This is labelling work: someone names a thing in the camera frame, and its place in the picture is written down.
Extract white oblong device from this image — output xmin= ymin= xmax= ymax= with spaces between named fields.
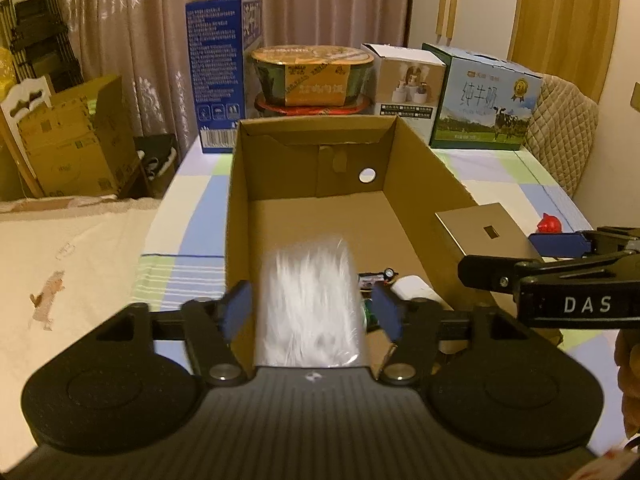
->
xmin=390 ymin=275 xmax=452 ymax=311

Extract gold TP-Link panel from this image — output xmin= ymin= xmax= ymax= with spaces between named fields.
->
xmin=435 ymin=203 xmax=540 ymax=259

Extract clear box of floss picks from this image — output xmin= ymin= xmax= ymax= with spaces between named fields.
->
xmin=255 ymin=236 xmax=369 ymax=368

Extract metal wire clip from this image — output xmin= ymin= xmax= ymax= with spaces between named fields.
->
xmin=358 ymin=268 xmax=398 ymax=332

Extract person's right hand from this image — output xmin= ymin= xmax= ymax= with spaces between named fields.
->
xmin=614 ymin=328 xmax=640 ymax=438

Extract red pig figurine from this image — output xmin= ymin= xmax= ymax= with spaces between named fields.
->
xmin=536 ymin=212 xmax=563 ymax=234

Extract checkered tablecloth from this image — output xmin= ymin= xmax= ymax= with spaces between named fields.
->
xmin=132 ymin=145 xmax=626 ymax=454

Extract quilted beige chair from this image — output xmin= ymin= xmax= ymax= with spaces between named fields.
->
xmin=524 ymin=74 xmax=599 ymax=197

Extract open cardboard box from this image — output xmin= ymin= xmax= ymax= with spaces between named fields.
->
xmin=224 ymin=114 xmax=564 ymax=378

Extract cream embroidered cloth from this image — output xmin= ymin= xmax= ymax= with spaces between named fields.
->
xmin=1 ymin=198 xmax=160 ymax=469

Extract light blue milk carton box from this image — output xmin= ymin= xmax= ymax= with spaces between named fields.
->
xmin=422 ymin=44 xmax=542 ymax=150

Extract white product box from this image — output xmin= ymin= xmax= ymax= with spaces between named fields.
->
xmin=361 ymin=44 xmax=447 ymax=143

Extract wooden door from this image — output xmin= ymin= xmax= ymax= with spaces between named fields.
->
xmin=508 ymin=0 xmax=620 ymax=102

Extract stacked cardboard boxes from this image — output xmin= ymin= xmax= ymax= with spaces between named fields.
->
xmin=1 ymin=75 xmax=140 ymax=196

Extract red lidded container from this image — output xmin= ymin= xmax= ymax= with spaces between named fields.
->
xmin=252 ymin=91 xmax=374 ymax=118

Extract instant noodle bowl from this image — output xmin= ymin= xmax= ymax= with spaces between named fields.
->
xmin=250 ymin=44 xmax=373 ymax=107

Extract dark blue milk box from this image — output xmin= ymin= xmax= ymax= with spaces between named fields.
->
xmin=186 ymin=0 xmax=264 ymax=153

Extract beige curtain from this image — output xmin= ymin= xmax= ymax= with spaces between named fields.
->
xmin=60 ymin=0 xmax=409 ymax=150

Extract folded step ladder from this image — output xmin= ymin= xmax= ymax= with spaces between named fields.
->
xmin=1 ymin=0 xmax=84 ymax=92

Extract wall socket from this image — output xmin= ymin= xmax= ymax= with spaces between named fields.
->
xmin=629 ymin=82 xmax=640 ymax=112

